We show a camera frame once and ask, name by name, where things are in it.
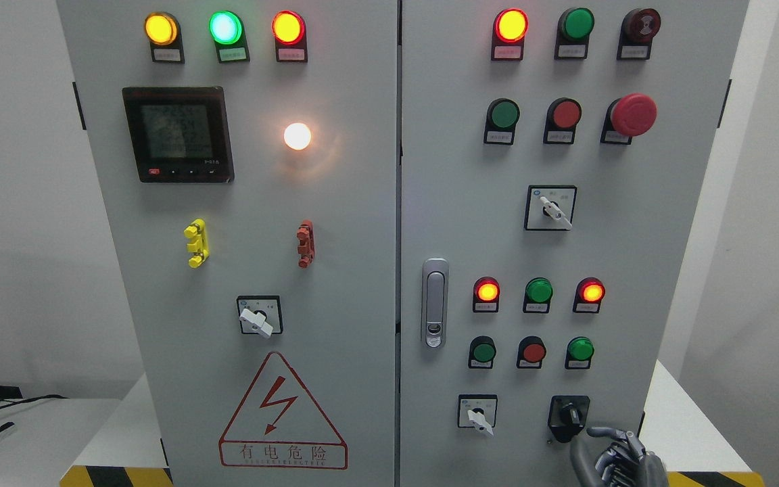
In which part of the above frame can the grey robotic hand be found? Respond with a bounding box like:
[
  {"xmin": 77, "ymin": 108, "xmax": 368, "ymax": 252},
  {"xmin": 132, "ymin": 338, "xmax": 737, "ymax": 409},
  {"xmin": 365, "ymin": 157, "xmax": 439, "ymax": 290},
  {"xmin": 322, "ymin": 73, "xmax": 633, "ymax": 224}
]
[{"xmin": 571, "ymin": 427, "xmax": 669, "ymax": 486}]

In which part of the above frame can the black rotary knob switch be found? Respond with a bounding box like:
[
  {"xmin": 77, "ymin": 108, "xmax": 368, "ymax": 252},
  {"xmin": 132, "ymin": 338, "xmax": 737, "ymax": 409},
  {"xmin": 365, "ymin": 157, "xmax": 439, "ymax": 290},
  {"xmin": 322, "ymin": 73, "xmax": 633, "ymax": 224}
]
[{"xmin": 548, "ymin": 395, "xmax": 590, "ymax": 443}]

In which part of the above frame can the white platform with hazard stripes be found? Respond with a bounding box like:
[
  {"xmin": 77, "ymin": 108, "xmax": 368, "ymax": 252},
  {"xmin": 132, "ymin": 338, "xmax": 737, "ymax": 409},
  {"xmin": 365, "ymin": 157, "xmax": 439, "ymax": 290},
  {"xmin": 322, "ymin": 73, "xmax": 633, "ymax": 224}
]
[{"xmin": 59, "ymin": 364, "xmax": 764, "ymax": 486}]

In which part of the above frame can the green push button lower right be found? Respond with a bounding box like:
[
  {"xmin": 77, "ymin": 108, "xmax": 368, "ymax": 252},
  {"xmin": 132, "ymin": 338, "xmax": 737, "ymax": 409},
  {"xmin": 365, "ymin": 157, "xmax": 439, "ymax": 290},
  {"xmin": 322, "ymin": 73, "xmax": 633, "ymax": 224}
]
[{"xmin": 565, "ymin": 336, "xmax": 596, "ymax": 370}]

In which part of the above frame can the green push button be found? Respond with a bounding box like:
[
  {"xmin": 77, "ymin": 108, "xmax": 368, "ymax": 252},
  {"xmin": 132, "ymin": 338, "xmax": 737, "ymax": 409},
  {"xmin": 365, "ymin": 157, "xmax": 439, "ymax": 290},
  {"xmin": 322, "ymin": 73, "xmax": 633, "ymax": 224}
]
[
  {"xmin": 468, "ymin": 335, "xmax": 497, "ymax": 369},
  {"xmin": 565, "ymin": 336, "xmax": 596, "ymax": 370},
  {"xmin": 483, "ymin": 98, "xmax": 521, "ymax": 145}
]

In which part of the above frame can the red push button lower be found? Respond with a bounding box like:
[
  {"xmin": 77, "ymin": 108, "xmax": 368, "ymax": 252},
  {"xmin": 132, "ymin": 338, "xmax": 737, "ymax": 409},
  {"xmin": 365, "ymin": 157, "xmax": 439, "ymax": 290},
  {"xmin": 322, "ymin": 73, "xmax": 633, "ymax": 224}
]
[{"xmin": 516, "ymin": 336, "xmax": 547, "ymax": 369}]

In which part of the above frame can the red push button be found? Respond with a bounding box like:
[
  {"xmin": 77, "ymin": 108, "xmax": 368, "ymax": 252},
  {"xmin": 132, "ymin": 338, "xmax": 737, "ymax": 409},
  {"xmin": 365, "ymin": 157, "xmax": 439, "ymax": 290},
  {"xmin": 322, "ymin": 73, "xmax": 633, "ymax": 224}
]
[
  {"xmin": 516, "ymin": 336, "xmax": 547, "ymax": 369},
  {"xmin": 543, "ymin": 97, "xmax": 582, "ymax": 145}
]

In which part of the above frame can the green push button lower left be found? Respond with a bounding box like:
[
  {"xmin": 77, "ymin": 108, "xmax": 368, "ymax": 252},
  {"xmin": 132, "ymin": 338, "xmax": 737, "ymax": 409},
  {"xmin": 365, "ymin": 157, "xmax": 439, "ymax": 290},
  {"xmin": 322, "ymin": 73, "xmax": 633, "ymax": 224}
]
[{"xmin": 468, "ymin": 335, "xmax": 497, "ymax": 369}]

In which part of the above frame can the red indicator middle right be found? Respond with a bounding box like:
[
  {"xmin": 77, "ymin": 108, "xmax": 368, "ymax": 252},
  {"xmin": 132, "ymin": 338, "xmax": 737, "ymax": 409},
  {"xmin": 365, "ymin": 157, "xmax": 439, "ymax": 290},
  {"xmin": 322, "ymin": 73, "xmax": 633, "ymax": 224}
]
[{"xmin": 573, "ymin": 277, "xmax": 605, "ymax": 314}]

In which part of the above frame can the green indicator middle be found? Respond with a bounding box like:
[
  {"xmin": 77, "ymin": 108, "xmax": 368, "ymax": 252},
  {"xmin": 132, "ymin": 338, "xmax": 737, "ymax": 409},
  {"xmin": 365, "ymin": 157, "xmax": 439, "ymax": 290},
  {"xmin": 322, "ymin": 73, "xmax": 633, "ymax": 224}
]
[{"xmin": 523, "ymin": 277, "xmax": 554, "ymax": 314}]

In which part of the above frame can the red lit indicator middle left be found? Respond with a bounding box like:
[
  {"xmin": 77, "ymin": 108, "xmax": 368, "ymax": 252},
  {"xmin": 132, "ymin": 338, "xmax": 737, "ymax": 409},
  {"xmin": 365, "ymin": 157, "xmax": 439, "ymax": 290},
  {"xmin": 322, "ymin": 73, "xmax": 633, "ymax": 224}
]
[{"xmin": 472, "ymin": 275, "xmax": 500, "ymax": 312}]

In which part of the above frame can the red lit indicator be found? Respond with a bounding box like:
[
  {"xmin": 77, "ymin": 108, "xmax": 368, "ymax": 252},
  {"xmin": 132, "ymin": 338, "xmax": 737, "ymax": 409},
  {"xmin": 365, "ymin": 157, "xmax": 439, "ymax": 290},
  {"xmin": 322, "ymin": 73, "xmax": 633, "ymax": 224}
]
[
  {"xmin": 491, "ymin": 8, "xmax": 529, "ymax": 61},
  {"xmin": 472, "ymin": 275, "xmax": 500, "ymax": 312}
]

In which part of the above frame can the grey electrical cabinet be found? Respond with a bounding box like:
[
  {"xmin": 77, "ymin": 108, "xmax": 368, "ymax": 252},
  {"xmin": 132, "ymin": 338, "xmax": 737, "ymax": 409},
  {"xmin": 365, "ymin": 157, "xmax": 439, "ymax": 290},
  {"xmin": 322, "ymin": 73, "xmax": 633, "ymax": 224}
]
[{"xmin": 57, "ymin": 1, "xmax": 749, "ymax": 486}]

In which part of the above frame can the red electric hazard warning sticker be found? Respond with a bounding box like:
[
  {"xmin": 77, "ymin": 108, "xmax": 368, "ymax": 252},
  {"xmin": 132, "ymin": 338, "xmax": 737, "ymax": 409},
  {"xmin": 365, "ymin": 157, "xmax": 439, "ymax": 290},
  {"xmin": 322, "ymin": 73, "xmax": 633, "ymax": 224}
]
[{"xmin": 218, "ymin": 351, "xmax": 348, "ymax": 469}]

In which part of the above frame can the red emergency stop mushroom button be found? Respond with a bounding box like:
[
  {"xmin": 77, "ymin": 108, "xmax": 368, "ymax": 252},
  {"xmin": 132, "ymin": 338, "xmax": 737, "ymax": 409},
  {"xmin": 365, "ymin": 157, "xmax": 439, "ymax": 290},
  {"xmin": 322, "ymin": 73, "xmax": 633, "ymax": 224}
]
[{"xmin": 600, "ymin": 93, "xmax": 658, "ymax": 145}]

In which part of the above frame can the red push button upper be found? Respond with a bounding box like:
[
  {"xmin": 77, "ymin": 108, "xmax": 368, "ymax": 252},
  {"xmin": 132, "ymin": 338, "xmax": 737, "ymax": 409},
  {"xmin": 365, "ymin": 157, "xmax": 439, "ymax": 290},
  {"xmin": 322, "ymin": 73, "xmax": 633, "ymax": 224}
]
[{"xmin": 543, "ymin": 97, "xmax": 582, "ymax": 145}]

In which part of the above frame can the green push button upper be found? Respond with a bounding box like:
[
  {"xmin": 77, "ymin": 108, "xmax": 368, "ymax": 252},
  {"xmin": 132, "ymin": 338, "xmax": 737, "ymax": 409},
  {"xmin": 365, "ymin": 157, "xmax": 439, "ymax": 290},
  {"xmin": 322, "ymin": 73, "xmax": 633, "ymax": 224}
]
[{"xmin": 483, "ymin": 98, "xmax": 521, "ymax": 145}]

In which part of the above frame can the red terminal clip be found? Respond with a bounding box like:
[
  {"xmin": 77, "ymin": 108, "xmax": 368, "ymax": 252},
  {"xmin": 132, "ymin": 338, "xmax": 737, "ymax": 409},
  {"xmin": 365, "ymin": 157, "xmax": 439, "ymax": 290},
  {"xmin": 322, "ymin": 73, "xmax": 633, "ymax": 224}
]
[{"xmin": 295, "ymin": 219, "xmax": 315, "ymax": 269}]

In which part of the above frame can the dark red buzzer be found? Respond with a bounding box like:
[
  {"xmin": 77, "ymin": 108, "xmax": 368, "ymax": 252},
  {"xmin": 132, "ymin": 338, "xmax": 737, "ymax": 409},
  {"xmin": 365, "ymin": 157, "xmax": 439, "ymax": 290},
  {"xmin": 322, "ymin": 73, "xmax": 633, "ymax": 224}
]
[{"xmin": 616, "ymin": 8, "xmax": 661, "ymax": 61}]

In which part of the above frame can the green indicator top right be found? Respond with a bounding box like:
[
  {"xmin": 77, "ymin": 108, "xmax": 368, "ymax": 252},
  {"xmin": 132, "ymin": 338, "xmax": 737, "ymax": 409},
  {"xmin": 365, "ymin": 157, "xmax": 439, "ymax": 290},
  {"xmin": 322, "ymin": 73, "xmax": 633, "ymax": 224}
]
[{"xmin": 554, "ymin": 8, "xmax": 596, "ymax": 60}]

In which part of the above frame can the red lit indicator top right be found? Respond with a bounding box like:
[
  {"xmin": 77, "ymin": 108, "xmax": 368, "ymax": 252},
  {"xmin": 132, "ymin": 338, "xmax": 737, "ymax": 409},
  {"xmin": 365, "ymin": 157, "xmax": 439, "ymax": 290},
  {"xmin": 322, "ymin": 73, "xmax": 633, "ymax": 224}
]
[{"xmin": 491, "ymin": 8, "xmax": 529, "ymax": 61}]

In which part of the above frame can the white lit indicator lamp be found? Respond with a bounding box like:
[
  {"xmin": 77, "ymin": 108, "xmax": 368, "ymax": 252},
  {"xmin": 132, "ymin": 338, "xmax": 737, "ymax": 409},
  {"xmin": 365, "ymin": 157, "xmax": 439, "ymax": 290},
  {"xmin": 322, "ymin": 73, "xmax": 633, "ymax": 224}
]
[{"xmin": 283, "ymin": 121, "xmax": 312, "ymax": 151}]

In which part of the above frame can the yellow terminal clip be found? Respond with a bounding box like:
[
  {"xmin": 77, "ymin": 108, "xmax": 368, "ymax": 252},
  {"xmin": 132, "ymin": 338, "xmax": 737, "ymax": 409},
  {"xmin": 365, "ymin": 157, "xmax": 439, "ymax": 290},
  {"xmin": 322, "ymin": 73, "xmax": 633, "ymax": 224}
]
[{"xmin": 183, "ymin": 218, "xmax": 210, "ymax": 269}]

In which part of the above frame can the red ringed indicator light left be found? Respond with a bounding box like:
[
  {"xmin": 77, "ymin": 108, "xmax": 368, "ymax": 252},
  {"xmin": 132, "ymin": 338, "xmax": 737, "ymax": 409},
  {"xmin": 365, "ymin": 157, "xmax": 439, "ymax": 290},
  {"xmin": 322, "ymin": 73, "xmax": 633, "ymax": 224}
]
[{"xmin": 271, "ymin": 10, "xmax": 308, "ymax": 64}]

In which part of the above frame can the black digital power meter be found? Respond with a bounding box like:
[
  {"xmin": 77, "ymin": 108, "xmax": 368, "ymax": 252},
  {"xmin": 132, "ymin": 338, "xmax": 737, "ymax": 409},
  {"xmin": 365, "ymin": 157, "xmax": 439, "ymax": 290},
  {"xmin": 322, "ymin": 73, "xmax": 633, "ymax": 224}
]
[{"xmin": 122, "ymin": 86, "xmax": 235, "ymax": 184}]

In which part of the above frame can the green lit indicator light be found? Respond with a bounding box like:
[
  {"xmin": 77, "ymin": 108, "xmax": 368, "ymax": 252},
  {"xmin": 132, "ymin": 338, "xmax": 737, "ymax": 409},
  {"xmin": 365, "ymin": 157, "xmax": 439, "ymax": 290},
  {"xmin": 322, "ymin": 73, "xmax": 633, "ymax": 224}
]
[{"xmin": 208, "ymin": 10, "xmax": 250, "ymax": 64}]

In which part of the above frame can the yellow indicator light top left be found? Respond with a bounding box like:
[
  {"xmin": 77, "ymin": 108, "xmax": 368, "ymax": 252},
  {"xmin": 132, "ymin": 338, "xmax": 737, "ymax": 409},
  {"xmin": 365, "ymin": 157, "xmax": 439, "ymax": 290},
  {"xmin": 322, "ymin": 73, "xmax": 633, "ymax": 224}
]
[{"xmin": 143, "ymin": 11, "xmax": 185, "ymax": 64}]

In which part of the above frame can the white selector switch lower right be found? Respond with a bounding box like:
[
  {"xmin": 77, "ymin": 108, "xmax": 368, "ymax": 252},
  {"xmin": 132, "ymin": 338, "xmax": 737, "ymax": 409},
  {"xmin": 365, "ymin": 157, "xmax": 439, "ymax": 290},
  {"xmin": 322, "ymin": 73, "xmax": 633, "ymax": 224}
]
[{"xmin": 457, "ymin": 394, "xmax": 498, "ymax": 438}]

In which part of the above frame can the white selector switch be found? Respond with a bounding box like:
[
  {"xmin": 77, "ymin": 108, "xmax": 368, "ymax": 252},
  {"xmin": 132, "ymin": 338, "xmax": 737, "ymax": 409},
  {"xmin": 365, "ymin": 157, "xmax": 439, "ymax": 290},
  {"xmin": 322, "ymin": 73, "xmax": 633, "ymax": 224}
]
[
  {"xmin": 523, "ymin": 185, "xmax": 577, "ymax": 231},
  {"xmin": 457, "ymin": 394, "xmax": 498, "ymax": 438}
]

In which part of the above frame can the silver door handle lock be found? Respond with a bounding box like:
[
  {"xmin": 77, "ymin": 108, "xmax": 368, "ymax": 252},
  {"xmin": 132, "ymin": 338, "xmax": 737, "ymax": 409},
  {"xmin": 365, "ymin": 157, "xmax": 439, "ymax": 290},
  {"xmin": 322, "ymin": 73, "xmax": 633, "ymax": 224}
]
[{"xmin": 421, "ymin": 258, "xmax": 449, "ymax": 349}]

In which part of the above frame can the white selector switch upper right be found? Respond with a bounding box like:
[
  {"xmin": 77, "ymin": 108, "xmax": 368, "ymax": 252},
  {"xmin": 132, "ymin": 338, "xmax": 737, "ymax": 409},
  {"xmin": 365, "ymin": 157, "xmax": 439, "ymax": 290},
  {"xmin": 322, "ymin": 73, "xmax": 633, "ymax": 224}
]
[{"xmin": 523, "ymin": 185, "xmax": 577, "ymax": 231}]

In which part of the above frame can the white selector switch left door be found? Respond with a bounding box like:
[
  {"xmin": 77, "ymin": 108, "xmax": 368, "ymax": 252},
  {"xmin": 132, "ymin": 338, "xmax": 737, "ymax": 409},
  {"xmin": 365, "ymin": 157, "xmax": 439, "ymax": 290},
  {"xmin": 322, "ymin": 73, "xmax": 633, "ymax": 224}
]
[{"xmin": 236, "ymin": 295, "xmax": 284, "ymax": 339}]

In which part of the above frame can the black cable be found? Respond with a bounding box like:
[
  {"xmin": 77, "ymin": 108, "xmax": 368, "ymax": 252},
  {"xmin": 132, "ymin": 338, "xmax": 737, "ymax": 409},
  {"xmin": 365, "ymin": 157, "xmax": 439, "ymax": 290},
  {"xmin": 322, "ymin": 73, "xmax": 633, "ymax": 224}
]
[{"xmin": 0, "ymin": 394, "xmax": 68, "ymax": 428}]

